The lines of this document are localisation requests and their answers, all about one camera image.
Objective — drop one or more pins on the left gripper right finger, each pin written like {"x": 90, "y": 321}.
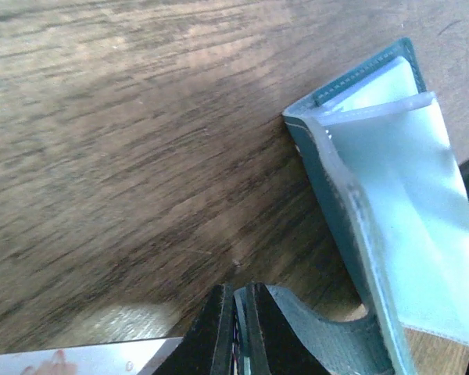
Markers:
{"x": 274, "y": 347}

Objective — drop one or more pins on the teal card holder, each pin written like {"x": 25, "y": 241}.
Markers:
{"x": 377, "y": 154}

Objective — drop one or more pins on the white card red print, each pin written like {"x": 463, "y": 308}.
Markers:
{"x": 126, "y": 357}

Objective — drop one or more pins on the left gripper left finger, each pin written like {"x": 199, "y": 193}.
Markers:
{"x": 207, "y": 347}

